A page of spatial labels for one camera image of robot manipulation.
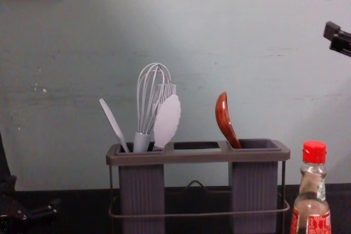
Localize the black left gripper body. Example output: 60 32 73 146
0 174 31 222

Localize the black table cloth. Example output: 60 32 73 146
0 182 351 234

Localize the grey ribbed utensil cup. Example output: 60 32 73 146
118 142 166 234
228 139 284 234

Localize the slim grey silicone spatula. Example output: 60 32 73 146
99 98 131 153

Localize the grey silicone whisk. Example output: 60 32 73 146
133 63 173 152

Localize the brown wooden spoon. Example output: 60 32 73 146
214 91 243 150

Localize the clear bottle with red cap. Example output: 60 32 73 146
290 140 332 234

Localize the dark grey utensil rack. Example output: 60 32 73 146
106 139 291 234

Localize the grey silicone basting brush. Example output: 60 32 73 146
152 82 178 109

